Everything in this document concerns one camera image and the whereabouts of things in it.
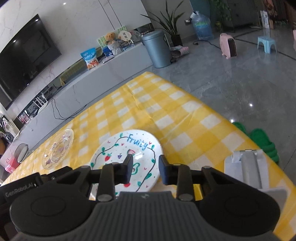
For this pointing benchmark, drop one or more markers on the blue snack bag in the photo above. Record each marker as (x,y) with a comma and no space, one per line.
(90,59)

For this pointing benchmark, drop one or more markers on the grey trash bin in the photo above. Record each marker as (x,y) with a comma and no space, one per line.
(158,51)

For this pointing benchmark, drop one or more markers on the clear glass plate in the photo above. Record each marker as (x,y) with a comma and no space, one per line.
(57,148)

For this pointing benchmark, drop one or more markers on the fruit-printed white plate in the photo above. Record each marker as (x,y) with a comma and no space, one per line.
(129,148)

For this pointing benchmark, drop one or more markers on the white marble media console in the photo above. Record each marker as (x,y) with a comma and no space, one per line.
(97,85)

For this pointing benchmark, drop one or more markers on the grey drawer cabinet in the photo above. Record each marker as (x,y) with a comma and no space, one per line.
(245,14)

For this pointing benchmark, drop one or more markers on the small blue stool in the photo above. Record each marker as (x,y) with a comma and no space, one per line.
(267,41)

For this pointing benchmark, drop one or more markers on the green picture card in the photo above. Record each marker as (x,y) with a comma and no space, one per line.
(101,41)

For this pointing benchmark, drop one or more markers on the pink patterned bag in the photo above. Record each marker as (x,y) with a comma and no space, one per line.
(181,51)

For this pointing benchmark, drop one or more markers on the white paper bag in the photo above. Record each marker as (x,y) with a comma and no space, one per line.
(264,18)

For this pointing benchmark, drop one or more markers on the pink container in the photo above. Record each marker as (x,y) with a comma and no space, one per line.
(294,39)

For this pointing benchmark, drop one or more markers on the orange vase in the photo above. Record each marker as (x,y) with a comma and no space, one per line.
(1,149)

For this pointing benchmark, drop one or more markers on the decorative display plate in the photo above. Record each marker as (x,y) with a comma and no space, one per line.
(136,36)

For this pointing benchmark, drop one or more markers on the yellow checked tablecloth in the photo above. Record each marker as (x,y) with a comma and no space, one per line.
(185,120)

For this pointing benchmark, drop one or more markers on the white picture card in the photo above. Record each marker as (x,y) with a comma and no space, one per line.
(12,127)

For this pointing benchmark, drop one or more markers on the round grey stool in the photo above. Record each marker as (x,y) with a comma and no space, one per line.
(21,151)

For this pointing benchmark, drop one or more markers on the round paper fan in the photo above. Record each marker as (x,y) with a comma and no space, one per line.
(124,36)

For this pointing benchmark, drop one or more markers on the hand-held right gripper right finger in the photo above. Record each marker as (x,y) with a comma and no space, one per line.
(164,171)

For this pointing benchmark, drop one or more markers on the white router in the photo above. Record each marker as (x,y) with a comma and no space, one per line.
(40,100)

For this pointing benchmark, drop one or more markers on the pink space heater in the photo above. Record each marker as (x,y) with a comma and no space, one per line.
(225,46)

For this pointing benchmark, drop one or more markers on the long-leaf plant in black pot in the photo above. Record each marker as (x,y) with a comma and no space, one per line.
(177,38)

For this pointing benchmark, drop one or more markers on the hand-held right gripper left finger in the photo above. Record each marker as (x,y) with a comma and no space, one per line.
(128,169)

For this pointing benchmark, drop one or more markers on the green pothos plant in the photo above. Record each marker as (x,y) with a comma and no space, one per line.
(222,11)

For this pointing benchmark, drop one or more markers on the silver laptop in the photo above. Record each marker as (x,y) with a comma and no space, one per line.
(108,60)

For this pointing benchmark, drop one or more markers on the white phone stand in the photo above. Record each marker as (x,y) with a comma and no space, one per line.
(249,166)

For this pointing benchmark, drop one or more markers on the black wall television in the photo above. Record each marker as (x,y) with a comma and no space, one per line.
(25,62)

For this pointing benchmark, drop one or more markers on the blue water jug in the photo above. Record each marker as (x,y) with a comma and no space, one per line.
(203,26)

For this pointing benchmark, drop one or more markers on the pink storage box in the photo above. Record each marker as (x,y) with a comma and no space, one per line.
(11,166)

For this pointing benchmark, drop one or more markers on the plant in blue vase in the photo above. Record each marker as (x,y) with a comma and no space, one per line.
(8,136)

